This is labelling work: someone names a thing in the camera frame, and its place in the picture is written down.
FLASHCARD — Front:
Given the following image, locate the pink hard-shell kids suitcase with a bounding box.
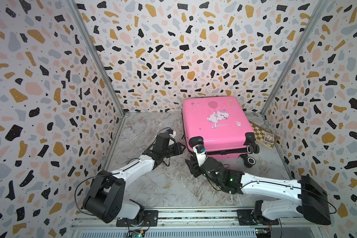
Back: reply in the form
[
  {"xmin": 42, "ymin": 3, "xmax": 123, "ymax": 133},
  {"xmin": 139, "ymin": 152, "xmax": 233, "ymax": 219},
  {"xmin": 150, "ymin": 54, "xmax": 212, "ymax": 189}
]
[{"xmin": 182, "ymin": 96, "xmax": 260, "ymax": 168}]

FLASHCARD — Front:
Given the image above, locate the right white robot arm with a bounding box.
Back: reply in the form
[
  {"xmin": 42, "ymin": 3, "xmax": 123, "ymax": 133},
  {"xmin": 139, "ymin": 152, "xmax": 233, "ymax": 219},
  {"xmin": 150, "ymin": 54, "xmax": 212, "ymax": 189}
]
[{"xmin": 186, "ymin": 157, "xmax": 331, "ymax": 226}]

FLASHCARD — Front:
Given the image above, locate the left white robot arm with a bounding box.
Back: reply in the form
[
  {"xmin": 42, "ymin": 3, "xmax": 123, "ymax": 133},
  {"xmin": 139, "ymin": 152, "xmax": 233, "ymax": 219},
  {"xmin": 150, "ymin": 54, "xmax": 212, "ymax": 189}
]
[{"xmin": 76, "ymin": 129, "xmax": 186, "ymax": 226}]

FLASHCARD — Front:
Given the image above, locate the wooden chess board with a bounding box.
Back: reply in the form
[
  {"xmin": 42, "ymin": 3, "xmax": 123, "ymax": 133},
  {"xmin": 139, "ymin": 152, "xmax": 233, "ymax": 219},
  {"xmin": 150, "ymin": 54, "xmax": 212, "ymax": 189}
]
[{"xmin": 250, "ymin": 122, "xmax": 280, "ymax": 150}]

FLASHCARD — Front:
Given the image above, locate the small card box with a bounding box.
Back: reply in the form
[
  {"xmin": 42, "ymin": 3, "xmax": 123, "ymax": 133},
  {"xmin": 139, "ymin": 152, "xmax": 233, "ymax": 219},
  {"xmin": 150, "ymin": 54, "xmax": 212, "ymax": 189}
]
[{"xmin": 264, "ymin": 132, "xmax": 275, "ymax": 144}]

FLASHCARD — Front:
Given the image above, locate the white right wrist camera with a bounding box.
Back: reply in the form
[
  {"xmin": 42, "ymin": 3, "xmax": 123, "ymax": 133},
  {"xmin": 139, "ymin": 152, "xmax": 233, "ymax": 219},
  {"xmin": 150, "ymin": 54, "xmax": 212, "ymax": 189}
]
[{"xmin": 193, "ymin": 144, "xmax": 207, "ymax": 167}]

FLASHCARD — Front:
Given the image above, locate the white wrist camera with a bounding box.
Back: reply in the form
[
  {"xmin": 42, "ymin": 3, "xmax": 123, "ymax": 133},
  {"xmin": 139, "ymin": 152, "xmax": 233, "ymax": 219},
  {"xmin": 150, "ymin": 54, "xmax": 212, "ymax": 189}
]
[
  {"xmin": 165, "ymin": 128, "xmax": 177, "ymax": 139},
  {"xmin": 193, "ymin": 144, "xmax": 207, "ymax": 167}
]

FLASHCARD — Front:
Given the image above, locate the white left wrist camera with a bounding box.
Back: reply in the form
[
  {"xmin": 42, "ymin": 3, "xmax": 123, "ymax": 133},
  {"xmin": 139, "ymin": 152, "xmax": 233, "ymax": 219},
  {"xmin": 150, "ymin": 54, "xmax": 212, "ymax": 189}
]
[{"xmin": 165, "ymin": 128, "xmax": 177, "ymax": 139}]

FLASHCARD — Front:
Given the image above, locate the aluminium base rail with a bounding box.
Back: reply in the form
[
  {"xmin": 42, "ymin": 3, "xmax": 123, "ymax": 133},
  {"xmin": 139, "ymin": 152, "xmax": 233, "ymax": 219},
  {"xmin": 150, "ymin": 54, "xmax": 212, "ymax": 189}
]
[{"xmin": 67, "ymin": 207, "xmax": 327, "ymax": 238}]

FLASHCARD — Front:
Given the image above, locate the left aluminium corner post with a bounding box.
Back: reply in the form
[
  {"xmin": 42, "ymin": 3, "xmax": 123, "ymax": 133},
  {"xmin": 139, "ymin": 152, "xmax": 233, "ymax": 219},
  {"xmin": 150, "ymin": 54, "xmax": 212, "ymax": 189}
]
[{"xmin": 65, "ymin": 0, "xmax": 125, "ymax": 118}]

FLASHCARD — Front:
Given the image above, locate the aluminium corner post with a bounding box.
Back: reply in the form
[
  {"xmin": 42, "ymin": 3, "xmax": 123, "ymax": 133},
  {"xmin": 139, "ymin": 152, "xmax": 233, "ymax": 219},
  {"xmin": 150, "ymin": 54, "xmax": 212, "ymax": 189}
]
[
  {"xmin": 65, "ymin": 0, "xmax": 125, "ymax": 118},
  {"xmin": 260, "ymin": 0, "xmax": 328, "ymax": 116}
]

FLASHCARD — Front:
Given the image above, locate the right aluminium corner post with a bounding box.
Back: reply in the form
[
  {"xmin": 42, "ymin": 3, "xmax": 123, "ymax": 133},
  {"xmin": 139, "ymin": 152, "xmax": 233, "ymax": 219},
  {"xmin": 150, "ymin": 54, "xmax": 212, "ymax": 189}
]
[{"xmin": 260, "ymin": 0, "xmax": 328, "ymax": 116}]

